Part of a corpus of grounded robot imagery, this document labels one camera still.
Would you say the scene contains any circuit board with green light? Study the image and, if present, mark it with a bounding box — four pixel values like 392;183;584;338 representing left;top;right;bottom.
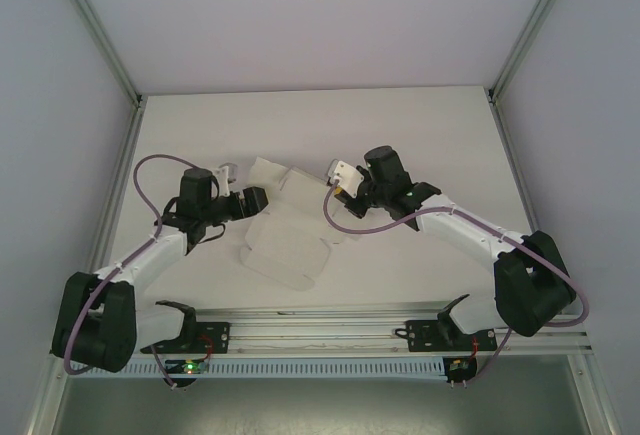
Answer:
166;358;212;376

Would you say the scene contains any grey metal sheet panel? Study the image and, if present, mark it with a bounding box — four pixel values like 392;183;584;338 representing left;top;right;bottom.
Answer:
52;354;594;435

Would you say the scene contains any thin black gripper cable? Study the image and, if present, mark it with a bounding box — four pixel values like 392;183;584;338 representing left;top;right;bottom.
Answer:
195;220;227;247

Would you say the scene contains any aluminium table side rail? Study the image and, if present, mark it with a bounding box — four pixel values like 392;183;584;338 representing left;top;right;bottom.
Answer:
491;100;624;435
22;103;147;435

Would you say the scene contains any aluminium mounting rail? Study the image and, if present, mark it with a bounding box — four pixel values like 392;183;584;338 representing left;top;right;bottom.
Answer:
48;298;599;357

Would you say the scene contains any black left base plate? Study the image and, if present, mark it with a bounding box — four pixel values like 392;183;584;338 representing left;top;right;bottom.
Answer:
192;321;233;356

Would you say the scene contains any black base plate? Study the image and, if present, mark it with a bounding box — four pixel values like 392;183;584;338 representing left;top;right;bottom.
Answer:
192;321;233;356
404;319;497;355

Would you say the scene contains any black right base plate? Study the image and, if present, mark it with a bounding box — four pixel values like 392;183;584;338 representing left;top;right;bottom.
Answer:
404;319;497;355

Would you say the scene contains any white slotted cable duct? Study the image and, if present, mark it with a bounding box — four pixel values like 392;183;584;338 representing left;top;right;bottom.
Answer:
88;357;447;382

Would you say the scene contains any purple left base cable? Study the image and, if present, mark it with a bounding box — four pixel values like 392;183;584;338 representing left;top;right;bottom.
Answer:
149;345;179;392

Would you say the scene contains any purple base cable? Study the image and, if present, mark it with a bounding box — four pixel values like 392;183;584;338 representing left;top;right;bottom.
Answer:
149;345;179;392
467;327;514;389

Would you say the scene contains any aluminium frame post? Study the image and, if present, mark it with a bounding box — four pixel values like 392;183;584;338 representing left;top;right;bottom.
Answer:
47;0;147;109
486;0;582;105

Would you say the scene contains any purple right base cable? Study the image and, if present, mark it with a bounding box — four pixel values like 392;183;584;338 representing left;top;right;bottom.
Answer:
467;327;514;389

